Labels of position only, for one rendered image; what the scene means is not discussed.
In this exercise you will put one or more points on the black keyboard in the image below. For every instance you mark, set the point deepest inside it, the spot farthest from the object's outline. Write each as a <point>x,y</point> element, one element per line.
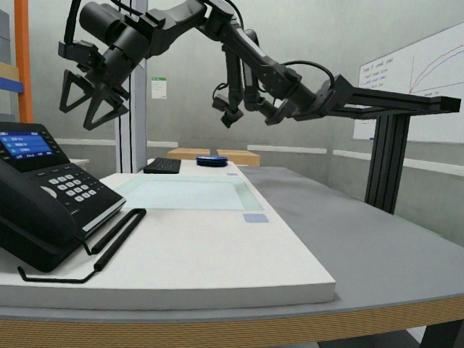
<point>163,166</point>

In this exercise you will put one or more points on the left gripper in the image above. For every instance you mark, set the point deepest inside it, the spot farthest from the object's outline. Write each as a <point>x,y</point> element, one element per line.
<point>110,69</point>

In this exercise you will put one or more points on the grey vertical column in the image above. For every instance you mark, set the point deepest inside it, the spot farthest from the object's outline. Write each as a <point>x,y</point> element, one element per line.
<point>133,125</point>

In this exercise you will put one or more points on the black desk telephone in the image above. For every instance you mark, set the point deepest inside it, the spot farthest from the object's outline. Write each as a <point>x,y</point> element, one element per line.
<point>35,176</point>

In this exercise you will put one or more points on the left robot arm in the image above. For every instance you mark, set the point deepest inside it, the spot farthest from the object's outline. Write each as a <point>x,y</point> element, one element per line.
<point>155,30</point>

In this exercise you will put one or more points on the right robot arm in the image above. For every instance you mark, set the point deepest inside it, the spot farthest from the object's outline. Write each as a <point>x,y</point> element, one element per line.
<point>250,93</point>

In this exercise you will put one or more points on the white desk top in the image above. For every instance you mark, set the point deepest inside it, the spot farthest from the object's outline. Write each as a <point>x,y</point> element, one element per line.
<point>181,260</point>

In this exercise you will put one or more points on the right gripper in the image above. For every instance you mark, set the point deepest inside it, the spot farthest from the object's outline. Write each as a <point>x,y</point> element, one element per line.
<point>228,121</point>

